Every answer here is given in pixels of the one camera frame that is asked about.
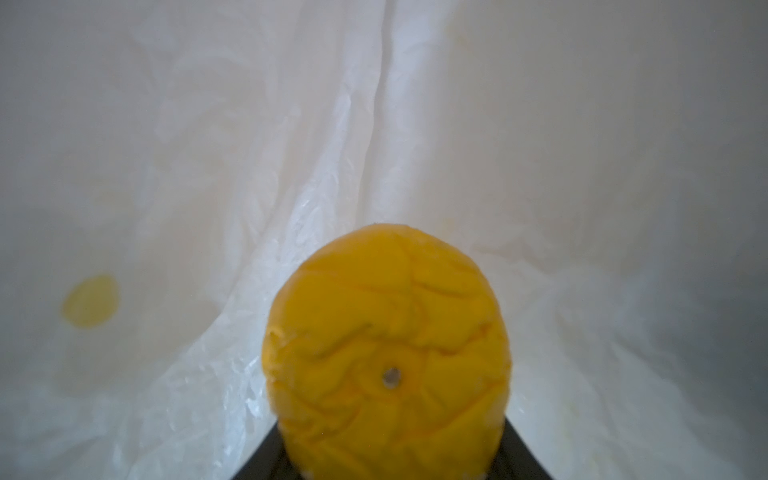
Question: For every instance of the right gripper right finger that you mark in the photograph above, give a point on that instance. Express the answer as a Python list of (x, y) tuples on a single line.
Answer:
[(513, 459)]

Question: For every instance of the white plastic bag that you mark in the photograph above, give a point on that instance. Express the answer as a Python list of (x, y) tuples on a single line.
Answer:
[(166, 165)]

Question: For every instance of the yellow fake lemon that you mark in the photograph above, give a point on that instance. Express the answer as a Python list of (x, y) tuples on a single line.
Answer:
[(386, 356)]

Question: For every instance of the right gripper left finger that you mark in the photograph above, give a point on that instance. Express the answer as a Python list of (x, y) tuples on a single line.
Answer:
[(269, 462)]

